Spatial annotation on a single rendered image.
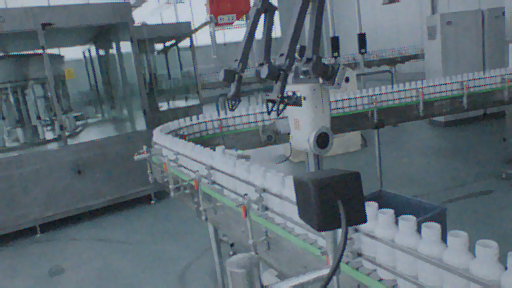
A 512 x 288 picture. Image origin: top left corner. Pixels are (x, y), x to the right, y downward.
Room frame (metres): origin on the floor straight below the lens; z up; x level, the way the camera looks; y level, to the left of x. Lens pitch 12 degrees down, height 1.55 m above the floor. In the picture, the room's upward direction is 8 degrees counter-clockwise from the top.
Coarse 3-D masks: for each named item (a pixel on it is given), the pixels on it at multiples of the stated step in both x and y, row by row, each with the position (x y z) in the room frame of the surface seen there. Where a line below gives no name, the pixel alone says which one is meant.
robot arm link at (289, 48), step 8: (304, 0) 1.93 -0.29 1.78; (296, 8) 1.93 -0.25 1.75; (304, 8) 1.93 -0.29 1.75; (296, 16) 1.91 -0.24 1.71; (304, 16) 1.92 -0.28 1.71; (296, 24) 1.90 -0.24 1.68; (288, 32) 1.90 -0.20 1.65; (296, 32) 1.89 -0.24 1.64; (288, 40) 1.88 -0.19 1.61; (296, 40) 1.89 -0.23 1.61; (288, 48) 1.86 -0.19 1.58; (296, 48) 1.89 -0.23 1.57; (280, 56) 1.89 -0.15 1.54; (288, 56) 1.85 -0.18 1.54; (280, 64) 1.87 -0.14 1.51
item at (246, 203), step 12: (156, 168) 2.49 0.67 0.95; (168, 168) 2.08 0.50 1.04; (204, 168) 1.72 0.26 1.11; (180, 180) 2.09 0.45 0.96; (192, 180) 1.68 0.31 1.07; (180, 192) 2.09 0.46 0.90; (264, 192) 1.32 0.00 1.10; (240, 204) 1.28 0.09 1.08; (204, 216) 1.68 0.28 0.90; (252, 228) 1.29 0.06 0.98; (348, 228) 0.92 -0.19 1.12; (252, 240) 1.29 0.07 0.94; (348, 240) 0.92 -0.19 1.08; (252, 252) 1.29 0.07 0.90; (324, 252) 0.88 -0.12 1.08; (348, 252) 0.92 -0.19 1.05; (336, 276) 0.90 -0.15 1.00
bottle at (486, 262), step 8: (480, 240) 0.69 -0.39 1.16; (488, 240) 0.68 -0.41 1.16; (480, 248) 0.66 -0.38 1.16; (488, 248) 0.68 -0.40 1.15; (496, 248) 0.66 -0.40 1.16; (480, 256) 0.66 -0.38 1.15; (488, 256) 0.65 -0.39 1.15; (496, 256) 0.65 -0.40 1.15; (472, 264) 0.68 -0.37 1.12; (480, 264) 0.66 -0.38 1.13; (488, 264) 0.65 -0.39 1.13; (496, 264) 0.65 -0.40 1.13; (472, 272) 0.67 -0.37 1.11; (480, 272) 0.65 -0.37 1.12; (488, 272) 0.65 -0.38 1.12; (496, 272) 0.64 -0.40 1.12; (488, 280) 0.64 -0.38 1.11; (496, 280) 0.64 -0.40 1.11
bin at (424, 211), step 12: (372, 192) 1.57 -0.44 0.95; (384, 192) 1.59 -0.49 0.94; (384, 204) 1.59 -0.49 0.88; (396, 204) 1.53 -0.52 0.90; (408, 204) 1.48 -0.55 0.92; (420, 204) 1.43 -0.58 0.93; (432, 204) 1.38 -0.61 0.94; (396, 216) 1.54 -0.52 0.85; (420, 216) 1.43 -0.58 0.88; (432, 216) 1.29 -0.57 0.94; (444, 216) 1.33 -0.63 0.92; (420, 228) 1.27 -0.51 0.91; (444, 228) 1.33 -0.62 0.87; (444, 240) 1.33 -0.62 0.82
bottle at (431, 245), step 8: (424, 224) 0.79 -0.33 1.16; (432, 224) 0.79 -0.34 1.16; (424, 232) 0.77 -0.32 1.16; (432, 232) 0.76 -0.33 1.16; (424, 240) 0.77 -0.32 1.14; (432, 240) 0.76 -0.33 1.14; (440, 240) 0.76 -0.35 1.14; (424, 248) 0.76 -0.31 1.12; (432, 248) 0.75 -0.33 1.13; (440, 248) 0.75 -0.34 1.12; (432, 256) 0.75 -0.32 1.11; (440, 256) 0.74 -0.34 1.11; (424, 264) 0.76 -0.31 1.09; (424, 272) 0.76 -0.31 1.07; (432, 272) 0.75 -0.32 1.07; (440, 272) 0.74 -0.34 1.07; (424, 280) 0.76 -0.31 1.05; (432, 280) 0.75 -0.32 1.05; (440, 280) 0.74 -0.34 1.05
